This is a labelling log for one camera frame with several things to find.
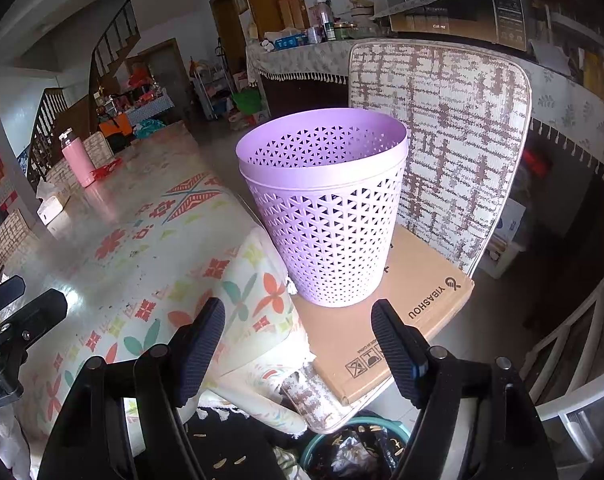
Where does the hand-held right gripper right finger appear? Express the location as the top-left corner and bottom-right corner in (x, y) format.
(371, 299), (557, 480)

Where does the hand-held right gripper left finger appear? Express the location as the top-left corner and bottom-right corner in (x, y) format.
(37, 297), (227, 480)

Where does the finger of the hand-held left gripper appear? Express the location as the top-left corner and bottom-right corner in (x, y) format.
(0, 275), (27, 318)
(0, 289), (69, 356)

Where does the purple plastic basket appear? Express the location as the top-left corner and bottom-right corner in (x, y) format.
(235, 108), (409, 308)

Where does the brown cardboard box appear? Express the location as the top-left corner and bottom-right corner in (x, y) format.
(292, 225), (475, 403)

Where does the patterned chair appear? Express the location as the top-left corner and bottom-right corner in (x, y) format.
(84, 132), (115, 168)
(47, 160), (73, 186)
(282, 40), (532, 433)
(0, 208), (30, 266)

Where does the white tissue pack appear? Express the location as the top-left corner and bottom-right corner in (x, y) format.
(36, 180), (65, 226)

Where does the teal basin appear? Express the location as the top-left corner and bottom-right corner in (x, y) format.
(299, 410), (413, 480)

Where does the patterned chair back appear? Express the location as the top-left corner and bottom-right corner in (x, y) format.
(47, 160), (73, 186)

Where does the pink thermos bottle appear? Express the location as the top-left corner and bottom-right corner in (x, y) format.
(59, 128), (97, 188)

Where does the red plastic item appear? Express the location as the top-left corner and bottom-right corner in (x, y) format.
(91, 157), (124, 181)

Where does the white storage box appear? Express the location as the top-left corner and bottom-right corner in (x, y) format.
(492, 200), (527, 276)

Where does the wooden staircase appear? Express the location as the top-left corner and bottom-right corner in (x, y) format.
(17, 0), (143, 191)

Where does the orange bag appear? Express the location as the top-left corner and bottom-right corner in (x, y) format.
(99, 115), (133, 151)

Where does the teal cloth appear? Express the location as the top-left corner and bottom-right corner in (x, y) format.
(134, 120), (170, 138)

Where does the checkered cloth table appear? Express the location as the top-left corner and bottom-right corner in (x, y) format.
(127, 87), (175, 123)

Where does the green bag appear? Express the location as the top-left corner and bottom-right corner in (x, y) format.
(232, 90), (260, 113)

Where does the white storage rack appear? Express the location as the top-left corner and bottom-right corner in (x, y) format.
(192, 60), (233, 121)

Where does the blue pack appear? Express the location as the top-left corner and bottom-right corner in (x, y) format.
(274, 32), (307, 51)

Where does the clear plastic bottle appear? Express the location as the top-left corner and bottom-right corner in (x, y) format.
(309, 0), (333, 43)

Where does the microwave oven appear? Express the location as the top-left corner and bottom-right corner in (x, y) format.
(389, 0), (530, 51)

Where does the white metal frame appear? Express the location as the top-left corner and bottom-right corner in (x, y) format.
(532, 260), (604, 421)

